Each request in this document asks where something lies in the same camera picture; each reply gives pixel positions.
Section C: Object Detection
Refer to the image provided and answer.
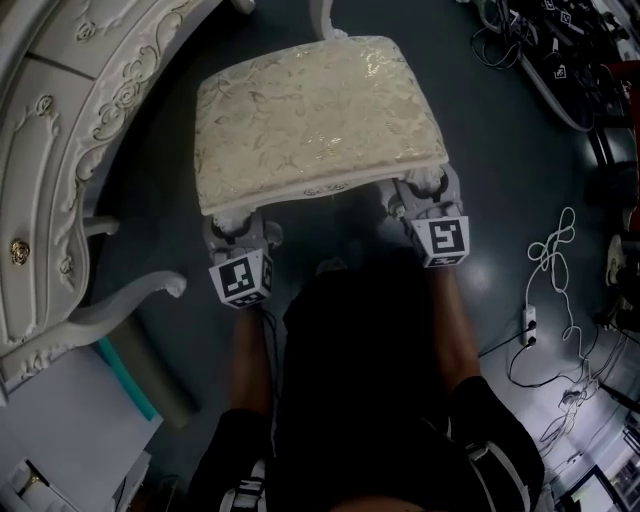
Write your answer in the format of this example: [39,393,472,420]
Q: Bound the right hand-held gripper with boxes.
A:
[387,165,473,270]

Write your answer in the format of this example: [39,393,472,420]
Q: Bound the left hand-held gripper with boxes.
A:
[202,212,284,311]

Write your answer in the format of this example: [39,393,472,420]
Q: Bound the cream upholstered stool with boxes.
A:
[193,34,449,234]

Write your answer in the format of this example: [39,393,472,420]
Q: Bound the white ornate dressing table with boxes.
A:
[0,0,346,396]

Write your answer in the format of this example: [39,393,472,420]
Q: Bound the person's right forearm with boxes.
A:
[434,267,482,396]

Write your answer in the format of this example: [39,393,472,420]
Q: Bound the person's left forearm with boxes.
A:
[232,307,277,416]

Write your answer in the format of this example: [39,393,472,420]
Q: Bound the olive rolled mat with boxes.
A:
[112,319,201,431]

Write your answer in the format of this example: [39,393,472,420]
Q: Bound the white power strip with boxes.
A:
[520,303,540,347]

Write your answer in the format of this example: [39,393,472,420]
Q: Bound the person's black clothing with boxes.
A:
[187,247,546,512]

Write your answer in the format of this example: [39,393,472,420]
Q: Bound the pile of headsets and grippers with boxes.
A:
[454,0,640,134]

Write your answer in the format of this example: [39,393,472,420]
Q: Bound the white cabinet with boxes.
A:
[0,344,166,512]

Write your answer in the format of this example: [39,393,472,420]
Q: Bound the tangled white cable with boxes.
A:
[527,207,640,451]

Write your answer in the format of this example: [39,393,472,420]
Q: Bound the black power cable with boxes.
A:
[479,329,566,389]

